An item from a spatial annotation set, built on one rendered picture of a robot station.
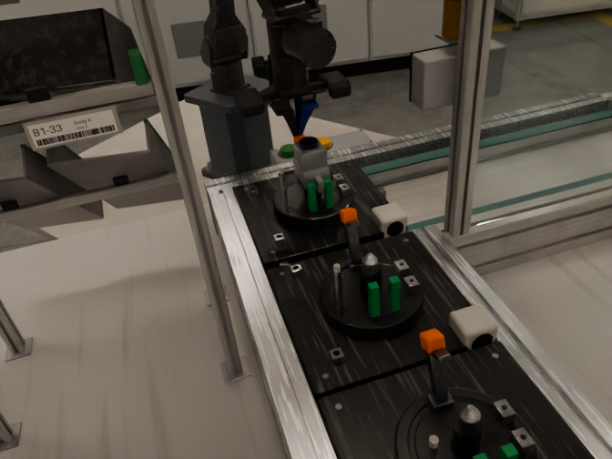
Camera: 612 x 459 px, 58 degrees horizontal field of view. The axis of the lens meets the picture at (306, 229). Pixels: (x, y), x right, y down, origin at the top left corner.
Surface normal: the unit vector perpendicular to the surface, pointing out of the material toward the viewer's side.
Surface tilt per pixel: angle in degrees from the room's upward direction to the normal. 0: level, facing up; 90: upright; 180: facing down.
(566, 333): 0
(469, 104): 90
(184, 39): 90
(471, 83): 90
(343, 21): 90
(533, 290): 0
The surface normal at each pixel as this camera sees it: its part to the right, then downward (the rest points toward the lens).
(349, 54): 0.15, 0.58
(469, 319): -0.09, -0.80
